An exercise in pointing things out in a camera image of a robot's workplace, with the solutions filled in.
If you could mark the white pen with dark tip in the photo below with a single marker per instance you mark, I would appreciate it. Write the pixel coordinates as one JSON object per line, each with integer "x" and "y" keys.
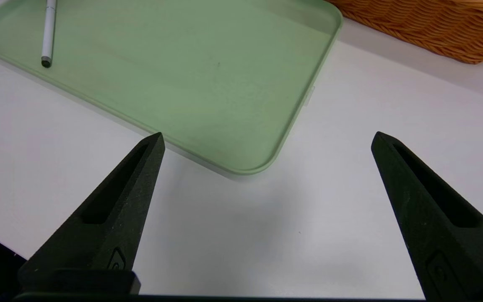
{"x": 48, "y": 33}

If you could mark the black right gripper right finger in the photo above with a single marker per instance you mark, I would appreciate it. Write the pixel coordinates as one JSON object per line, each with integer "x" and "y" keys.
{"x": 434, "y": 226}

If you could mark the orange wicker basket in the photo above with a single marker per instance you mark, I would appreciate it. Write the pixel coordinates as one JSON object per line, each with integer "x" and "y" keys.
{"x": 434, "y": 25}

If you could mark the light green plastic tray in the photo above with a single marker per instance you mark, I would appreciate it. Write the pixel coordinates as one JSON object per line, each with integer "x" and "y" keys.
{"x": 203, "y": 84}

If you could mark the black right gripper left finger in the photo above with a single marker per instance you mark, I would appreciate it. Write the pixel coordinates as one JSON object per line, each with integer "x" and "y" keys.
{"x": 111, "y": 235}

